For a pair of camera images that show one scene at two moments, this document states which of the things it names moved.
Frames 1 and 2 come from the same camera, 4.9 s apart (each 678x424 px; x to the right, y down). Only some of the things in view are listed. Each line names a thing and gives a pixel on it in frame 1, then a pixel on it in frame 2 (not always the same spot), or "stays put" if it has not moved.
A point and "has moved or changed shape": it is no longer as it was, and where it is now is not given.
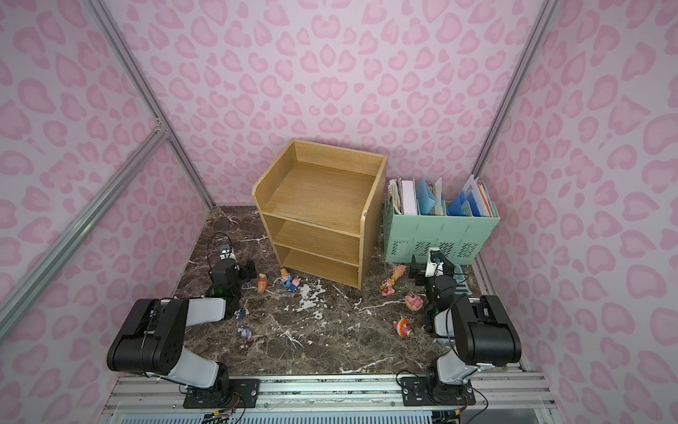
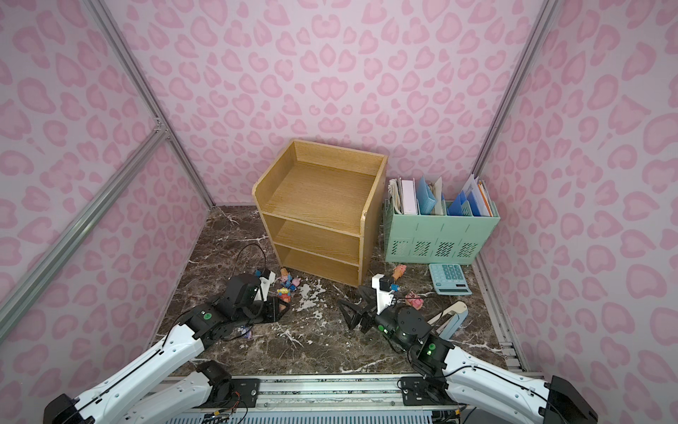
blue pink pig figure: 288,282 stays put
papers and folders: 409,197 stays put
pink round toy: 413,302 stays put
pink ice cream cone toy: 398,271 stays put
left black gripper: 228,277 → 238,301
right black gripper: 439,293 → 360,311
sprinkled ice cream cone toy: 262,283 has moved or changed shape
